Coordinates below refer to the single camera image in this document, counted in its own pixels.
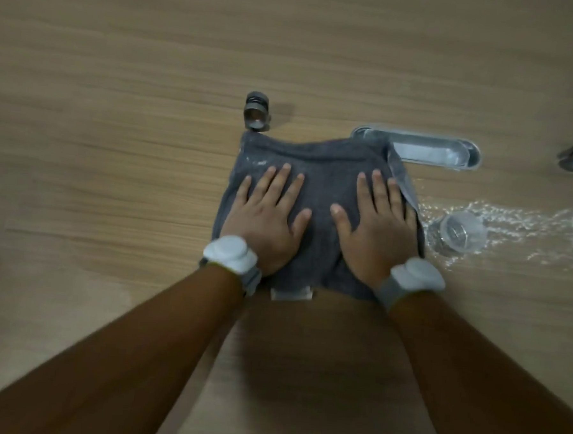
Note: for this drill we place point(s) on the person's right hand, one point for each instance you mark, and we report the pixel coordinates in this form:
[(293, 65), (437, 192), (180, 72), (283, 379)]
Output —
[(381, 238)]

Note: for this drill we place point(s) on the person's left hand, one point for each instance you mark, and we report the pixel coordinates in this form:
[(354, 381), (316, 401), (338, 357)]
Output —
[(262, 223)]

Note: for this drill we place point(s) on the grey cloth towel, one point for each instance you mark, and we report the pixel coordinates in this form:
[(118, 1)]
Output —
[(324, 178)]

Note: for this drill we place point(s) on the clear plastic shaker jar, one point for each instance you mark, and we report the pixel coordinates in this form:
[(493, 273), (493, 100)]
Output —
[(460, 233)]

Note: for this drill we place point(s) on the person's left forearm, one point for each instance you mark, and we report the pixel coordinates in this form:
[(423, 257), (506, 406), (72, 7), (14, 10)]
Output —
[(116, 359)]

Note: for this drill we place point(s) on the person's right forearm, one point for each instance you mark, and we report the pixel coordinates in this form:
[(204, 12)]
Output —
[(474, 377)]

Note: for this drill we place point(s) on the white wrist tracker grey band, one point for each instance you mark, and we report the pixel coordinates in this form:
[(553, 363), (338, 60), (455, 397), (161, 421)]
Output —
[(229, 252), (415, 274)]

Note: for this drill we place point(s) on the spilled white powder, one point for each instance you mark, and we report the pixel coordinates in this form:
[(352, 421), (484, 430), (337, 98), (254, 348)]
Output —
[(530, 222)]

